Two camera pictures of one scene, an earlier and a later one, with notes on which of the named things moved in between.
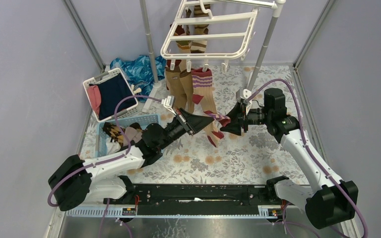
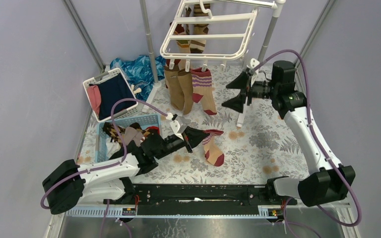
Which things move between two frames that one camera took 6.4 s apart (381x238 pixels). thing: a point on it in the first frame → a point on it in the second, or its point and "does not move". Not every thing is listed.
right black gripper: (238, 118) → (244, 82)
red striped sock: (213, 129) → (212, 152)
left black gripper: (185, 121) → (187, 143)
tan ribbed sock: (174, 83) does not move
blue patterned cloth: (138, 69) does not move
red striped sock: (202, 89) does not move
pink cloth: (95, 97) does not move
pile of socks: (116, 141) does not move
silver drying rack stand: (277, 6) does not move
